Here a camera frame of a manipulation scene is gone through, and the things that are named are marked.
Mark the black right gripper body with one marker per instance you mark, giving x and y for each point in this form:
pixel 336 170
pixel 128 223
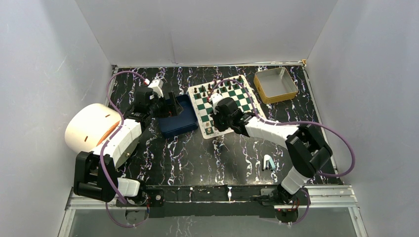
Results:
pixel 222 123

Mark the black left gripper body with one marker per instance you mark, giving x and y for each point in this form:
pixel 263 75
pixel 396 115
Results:
pixel 159 109

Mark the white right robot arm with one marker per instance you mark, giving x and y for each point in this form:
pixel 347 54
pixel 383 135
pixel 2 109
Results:
pixel 307 148

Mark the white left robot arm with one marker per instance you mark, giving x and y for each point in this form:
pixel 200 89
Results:
pixel 104 145

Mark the dark blue tin box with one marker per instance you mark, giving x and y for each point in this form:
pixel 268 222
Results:
pixel 187 121

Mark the gold tin box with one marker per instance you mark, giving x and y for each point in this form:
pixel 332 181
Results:
pixel 275 85

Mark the small white blue stapler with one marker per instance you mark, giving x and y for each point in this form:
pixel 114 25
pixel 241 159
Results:
pixel 268 163

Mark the white orange cylindrical appliance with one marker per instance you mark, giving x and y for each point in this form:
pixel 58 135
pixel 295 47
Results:
pixel 90 126

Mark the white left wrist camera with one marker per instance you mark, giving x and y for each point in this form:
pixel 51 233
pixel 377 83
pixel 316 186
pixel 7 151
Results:
pixel 156 85

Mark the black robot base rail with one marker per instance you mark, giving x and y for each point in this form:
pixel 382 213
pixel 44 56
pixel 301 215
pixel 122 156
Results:
pixel 262 201

